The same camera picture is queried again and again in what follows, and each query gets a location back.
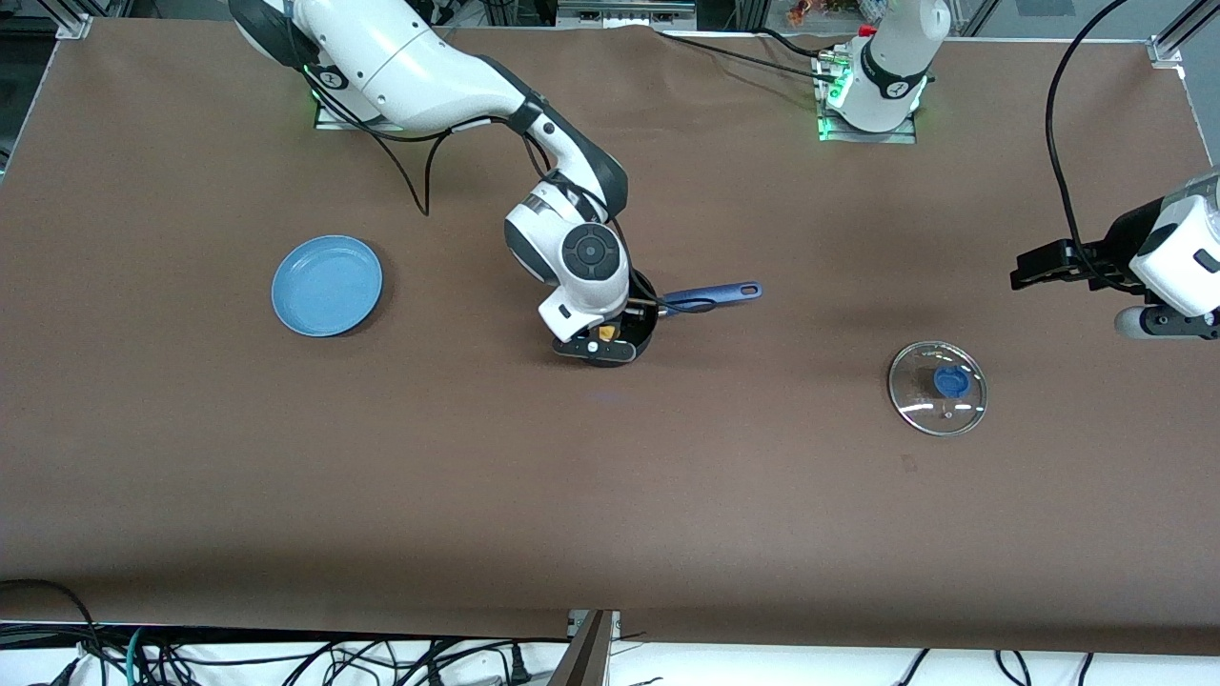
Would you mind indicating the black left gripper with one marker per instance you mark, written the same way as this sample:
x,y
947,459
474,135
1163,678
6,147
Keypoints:
x,y
1123,240

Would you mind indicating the aluminium frame rail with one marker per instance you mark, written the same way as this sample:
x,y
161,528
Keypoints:
x,y
624,11

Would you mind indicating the glass lid with blue knob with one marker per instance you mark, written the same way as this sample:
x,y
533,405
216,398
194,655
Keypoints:
x,y
939,389

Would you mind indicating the blue round plate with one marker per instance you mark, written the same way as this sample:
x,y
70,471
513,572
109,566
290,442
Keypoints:
x,y
327,286

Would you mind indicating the black power plug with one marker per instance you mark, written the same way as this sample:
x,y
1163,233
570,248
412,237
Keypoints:
x,y
519,664

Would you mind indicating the orange toy items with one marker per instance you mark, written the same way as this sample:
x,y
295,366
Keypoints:
x,y
805,11

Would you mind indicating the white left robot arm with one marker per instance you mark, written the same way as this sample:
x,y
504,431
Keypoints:
x,y
1187,257

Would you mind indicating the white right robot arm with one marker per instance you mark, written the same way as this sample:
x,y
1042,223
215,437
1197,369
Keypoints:
x,y
419,67

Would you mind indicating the metal post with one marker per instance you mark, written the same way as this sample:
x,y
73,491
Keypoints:
x,y
583,653

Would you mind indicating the metal corner bracket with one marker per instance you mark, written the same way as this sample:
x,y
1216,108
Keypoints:
x,y
1168,50
74,26

